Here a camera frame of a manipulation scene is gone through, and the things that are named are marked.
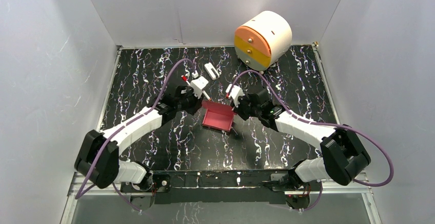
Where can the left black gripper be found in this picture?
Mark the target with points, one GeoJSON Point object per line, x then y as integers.
{"type": "Point", "coordinates": [195, 101]}

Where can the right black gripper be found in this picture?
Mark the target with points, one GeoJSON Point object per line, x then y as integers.
{"type": "Point", "coordinates": [238, 109]}

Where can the pink paper box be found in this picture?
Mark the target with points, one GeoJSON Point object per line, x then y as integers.
{"type": "Point", "coordinates": [218, 116]}

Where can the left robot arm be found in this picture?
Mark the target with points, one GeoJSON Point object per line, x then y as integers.
{"type": "Point", "coordinates": [99, 156]}

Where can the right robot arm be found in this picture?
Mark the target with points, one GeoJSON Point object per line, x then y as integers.
{"type": "Point", "coordinates": [343, 157]}

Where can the orange capped white marker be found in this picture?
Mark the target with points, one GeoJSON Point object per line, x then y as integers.
{"type": "Point", "coordinates": [206, 96]}

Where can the red capped white marker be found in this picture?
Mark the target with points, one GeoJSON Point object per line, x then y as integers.
{"type": "Point", "coordinates": [185, 79]}

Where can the white rectangular clip block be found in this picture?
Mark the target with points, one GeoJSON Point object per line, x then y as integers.
{"type": "Point", "coordinates": [212, 71]}

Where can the round white drawer cabinet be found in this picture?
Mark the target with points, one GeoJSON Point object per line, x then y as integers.
{"type": "Point", "coordinates": [262, 40]}

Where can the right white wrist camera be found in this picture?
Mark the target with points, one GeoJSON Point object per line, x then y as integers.
{"type": "Point", "coordinates": [233, 92]}

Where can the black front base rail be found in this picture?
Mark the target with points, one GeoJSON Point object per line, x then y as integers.
{"type": "Point", "coordinates": [222, 186]}

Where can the aluminium frame rail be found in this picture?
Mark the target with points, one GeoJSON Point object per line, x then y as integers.
{"type": "Point", "coordinates": [329, 187]}

